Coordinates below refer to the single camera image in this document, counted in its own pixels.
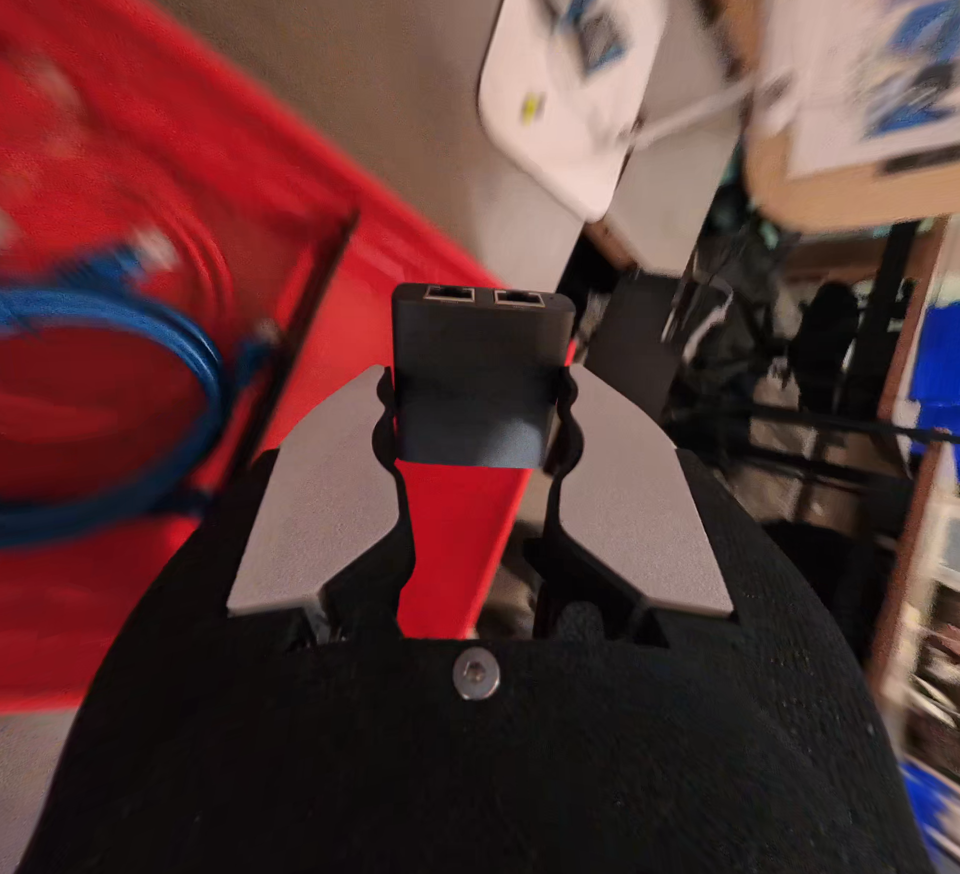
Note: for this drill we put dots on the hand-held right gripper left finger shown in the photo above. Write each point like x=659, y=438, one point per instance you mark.
x=315, y=506

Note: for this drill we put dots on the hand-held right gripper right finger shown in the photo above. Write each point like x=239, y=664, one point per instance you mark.
x=637, y=506

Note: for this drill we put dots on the black network switch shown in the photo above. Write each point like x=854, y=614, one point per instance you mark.
x=480, y=364

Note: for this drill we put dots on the red plastic bin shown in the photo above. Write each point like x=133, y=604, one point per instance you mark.
x=187, y=101

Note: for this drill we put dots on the grey desk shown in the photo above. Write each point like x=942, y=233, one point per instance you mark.
x=337, y=64

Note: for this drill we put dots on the wooden instruction board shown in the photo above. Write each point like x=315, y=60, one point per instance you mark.
x=825, y=199

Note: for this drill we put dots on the small black blue module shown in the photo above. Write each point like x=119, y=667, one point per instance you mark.
x=585, y=26

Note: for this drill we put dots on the printed instruction sheet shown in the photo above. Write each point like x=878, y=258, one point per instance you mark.
x=840, y=64

